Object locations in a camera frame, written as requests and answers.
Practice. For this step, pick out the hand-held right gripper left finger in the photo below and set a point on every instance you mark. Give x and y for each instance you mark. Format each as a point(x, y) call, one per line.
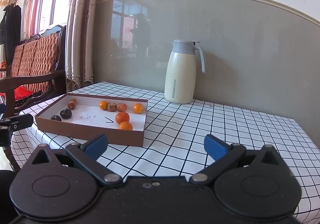
point(96, 147)

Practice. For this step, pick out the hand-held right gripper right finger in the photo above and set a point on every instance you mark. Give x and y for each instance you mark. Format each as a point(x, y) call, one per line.
point(215, 147)

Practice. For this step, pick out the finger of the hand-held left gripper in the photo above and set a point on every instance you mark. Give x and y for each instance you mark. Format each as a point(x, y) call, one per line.
point(22, 121)

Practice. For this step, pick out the brown cardboard box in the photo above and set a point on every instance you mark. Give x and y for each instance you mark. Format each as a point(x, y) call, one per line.
point(87, 117)

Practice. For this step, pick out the large orange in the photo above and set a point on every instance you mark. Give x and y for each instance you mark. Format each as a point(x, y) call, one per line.
point(122, 117)
point(125, 126)

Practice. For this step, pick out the small orange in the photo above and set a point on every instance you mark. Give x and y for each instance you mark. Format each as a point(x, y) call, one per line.
point(103, 105)
point(138, 108)

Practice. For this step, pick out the yellow-green round fruit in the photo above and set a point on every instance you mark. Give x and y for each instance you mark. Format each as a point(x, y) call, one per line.
point(111, 107)

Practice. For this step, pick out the large dark wrinkled fruit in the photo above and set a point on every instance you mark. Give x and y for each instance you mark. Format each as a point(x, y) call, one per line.
point(66, 113)

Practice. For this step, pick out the red bag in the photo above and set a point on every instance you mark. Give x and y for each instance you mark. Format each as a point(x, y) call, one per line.
point(22, 92)

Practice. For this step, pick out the white checked tablecloth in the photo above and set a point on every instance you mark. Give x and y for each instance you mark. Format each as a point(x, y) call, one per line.
point(200, 119)

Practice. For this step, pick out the wooden chair orange cushion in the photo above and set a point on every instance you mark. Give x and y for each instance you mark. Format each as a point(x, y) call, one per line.
point(50, 78)

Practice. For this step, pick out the orange patterned cushion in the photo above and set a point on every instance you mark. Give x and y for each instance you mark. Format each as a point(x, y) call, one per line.
point(40, 59)
point(17, 59)

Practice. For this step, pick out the cream thermos jug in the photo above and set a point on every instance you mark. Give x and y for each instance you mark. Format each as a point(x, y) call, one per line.
point(180, 76)

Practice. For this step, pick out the black coat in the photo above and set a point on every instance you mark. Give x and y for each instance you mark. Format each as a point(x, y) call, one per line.
point(11, 29)

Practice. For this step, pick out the beige lace curtain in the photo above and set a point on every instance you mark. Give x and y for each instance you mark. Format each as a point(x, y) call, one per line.
point(80, 39)

